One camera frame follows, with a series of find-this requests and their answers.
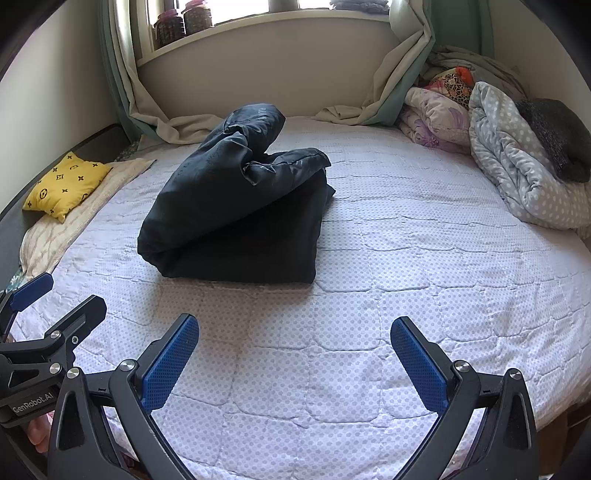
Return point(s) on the white quilted bedspread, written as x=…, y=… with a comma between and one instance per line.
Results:
x=392, y=254

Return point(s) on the grey-green crumpled bedding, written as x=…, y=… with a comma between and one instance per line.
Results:
x=489, y=69

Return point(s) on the teal floral bed sheet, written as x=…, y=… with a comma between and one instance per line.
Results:
x=16, y=279

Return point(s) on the grey polka-dot quilt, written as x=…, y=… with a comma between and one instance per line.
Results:
x=508, y=152

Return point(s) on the dark navy buttoned jacket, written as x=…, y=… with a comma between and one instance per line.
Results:
x=231, y=230

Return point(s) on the pink floral quilt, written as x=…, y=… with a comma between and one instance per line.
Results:
x=434, y=122

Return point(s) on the person's left hand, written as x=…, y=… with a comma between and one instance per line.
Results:
x=39, y=434

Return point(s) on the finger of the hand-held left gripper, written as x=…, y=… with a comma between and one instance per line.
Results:
x=32, y=290
x=78, y=318

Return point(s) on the white window sill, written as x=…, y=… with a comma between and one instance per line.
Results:
x=258, y=25

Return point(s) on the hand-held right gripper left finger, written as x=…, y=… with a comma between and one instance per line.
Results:
x=171, y=364

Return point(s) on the beige blanket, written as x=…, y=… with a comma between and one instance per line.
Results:
x=78, y=221

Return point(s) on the beige and green curtain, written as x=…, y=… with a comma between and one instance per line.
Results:
x=134, y=101
x=397, y=69

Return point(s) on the orange patterned cloth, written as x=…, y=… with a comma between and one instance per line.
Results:
x=455, y=85

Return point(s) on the dark glass jar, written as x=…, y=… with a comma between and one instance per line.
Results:
x=170, y=27
x=197, y=18

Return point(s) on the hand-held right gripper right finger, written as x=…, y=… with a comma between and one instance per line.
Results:
x=418, y=364

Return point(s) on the wooden bed frame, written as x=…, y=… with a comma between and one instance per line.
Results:
x=568, y=424

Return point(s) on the dark cloth on windowsill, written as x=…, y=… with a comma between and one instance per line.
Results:
x=360, y=5

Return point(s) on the dark grey fuzzy cloth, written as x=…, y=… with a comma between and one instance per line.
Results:
x=554, y=134

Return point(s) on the yellow printed pillow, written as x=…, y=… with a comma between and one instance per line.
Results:
x=64, y=184

